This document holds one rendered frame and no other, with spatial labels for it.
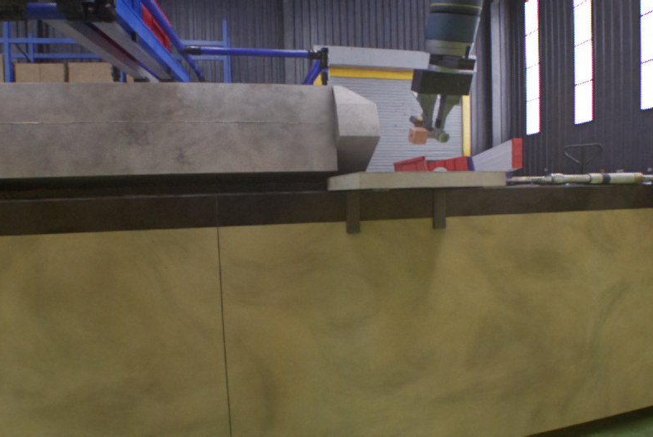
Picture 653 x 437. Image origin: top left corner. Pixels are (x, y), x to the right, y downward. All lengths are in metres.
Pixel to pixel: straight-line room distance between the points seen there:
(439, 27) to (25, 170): 0.88
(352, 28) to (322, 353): 12.27
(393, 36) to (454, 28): 12.25
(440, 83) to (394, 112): 11.37
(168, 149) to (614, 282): 1.20
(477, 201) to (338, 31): 11.87
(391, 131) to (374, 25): 3.59
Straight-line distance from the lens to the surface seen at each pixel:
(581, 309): 1.17
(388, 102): 12.22
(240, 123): 0.77
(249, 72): 11.75
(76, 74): 11.13
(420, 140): 0.85
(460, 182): 0.67
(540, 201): 1.01
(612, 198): 1.19
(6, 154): 0.89
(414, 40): 13.34
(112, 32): 1.02
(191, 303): 0.79
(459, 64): 0.81
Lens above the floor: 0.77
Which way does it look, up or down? 4 degrees down
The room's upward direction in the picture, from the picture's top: 2 degrees counter-clockwise
